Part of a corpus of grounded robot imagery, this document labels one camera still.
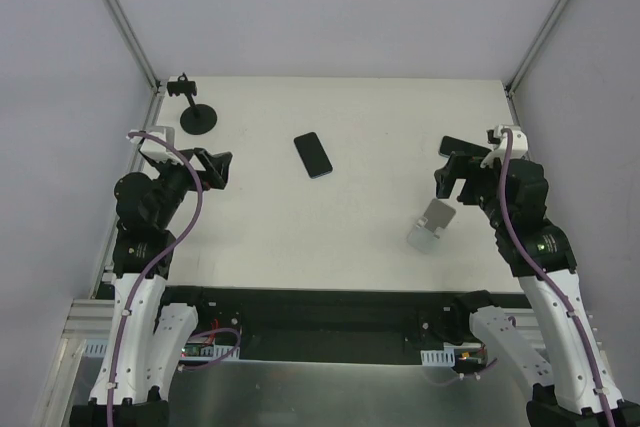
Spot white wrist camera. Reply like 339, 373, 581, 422
481, 124, 529, 167
127, 126, 179, 164

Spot left white cable duct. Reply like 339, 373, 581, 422
82, 339, 240, 363

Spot left aluminium frame post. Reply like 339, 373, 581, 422
102, 0, 162, 90

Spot silver folding phone stand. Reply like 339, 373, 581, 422
407, 198, 456, 254

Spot right aluminium frame post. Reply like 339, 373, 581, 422
504, 0, 571, 99

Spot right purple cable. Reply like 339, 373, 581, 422
499, 129, 616, 427

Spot blue-edged black phone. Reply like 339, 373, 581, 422
293, 132, 333, 179

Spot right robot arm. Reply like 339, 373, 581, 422
435, 152, 639, 426

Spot black round-base phone stand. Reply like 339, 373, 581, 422
166, 73, 218, 136

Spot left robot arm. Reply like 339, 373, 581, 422
69, 148, 232, 426

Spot white cable duct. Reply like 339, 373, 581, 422
82, 339, 240, 363
420, 347, 456, 368

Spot right white cable duct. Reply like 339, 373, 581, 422
420, 347, 456, 368

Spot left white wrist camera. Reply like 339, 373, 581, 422
127, 126, 179, 164

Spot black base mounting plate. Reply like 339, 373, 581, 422
94, 284, 536, 363

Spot aluminium frame post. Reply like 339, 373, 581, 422
102, 0, 162, 90
504, 0, 571, 99

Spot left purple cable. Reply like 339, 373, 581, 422
104, 130, 206, 427

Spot purple cable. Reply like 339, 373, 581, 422
104, 130, 206, 427
499, 129, 616, 427

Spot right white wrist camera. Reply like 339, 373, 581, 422
481, 124, 529, 167

